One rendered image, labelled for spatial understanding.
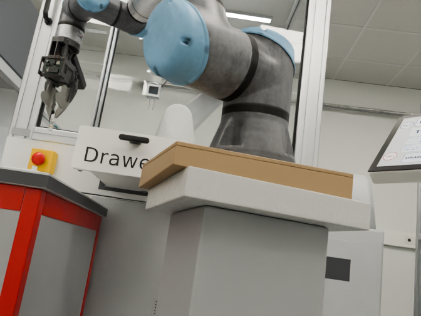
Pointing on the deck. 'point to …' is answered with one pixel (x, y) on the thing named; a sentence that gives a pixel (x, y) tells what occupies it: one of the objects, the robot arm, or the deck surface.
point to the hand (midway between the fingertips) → (55, 113)
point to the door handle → (47, 12)
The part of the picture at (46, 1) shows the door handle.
